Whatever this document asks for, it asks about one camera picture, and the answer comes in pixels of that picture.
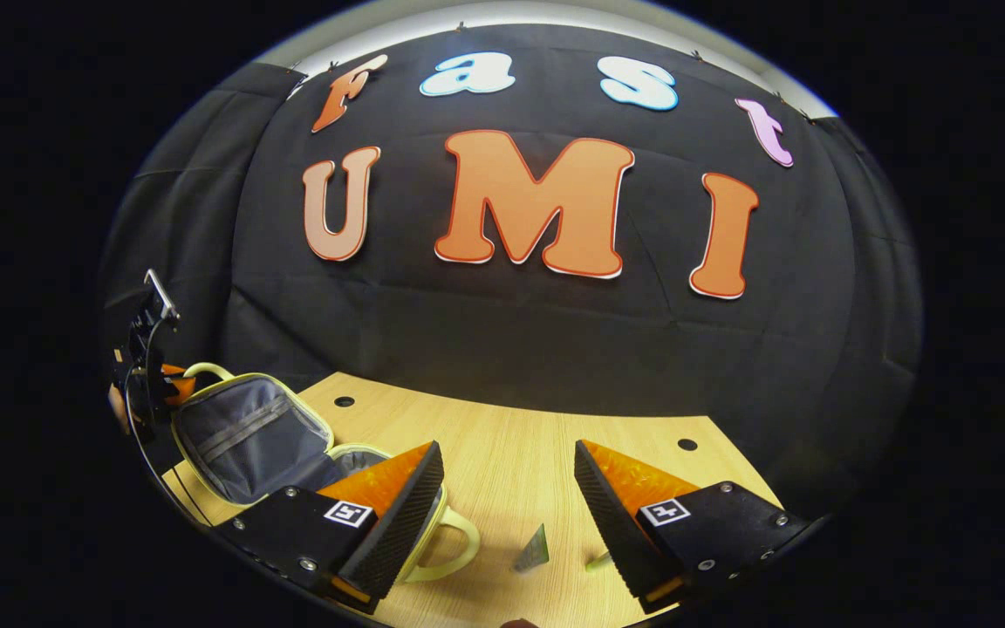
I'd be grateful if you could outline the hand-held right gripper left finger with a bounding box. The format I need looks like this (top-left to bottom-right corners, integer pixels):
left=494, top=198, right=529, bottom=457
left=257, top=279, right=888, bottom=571
left=213, top=440, right=446, bottom=615

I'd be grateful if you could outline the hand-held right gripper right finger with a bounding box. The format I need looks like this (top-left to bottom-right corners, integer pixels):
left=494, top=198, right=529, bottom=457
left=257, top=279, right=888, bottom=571
left=573, top=439, right=819, bottom=615

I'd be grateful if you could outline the white tube with green band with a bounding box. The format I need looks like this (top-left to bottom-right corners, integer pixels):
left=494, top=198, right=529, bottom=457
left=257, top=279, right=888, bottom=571
left=514, top=523, right=550, bottom=574

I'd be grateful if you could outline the pale yellow small suitcase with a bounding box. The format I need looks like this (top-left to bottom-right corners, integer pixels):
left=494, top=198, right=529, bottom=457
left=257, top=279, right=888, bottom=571
left=171, top=362, right=482, bottom=584

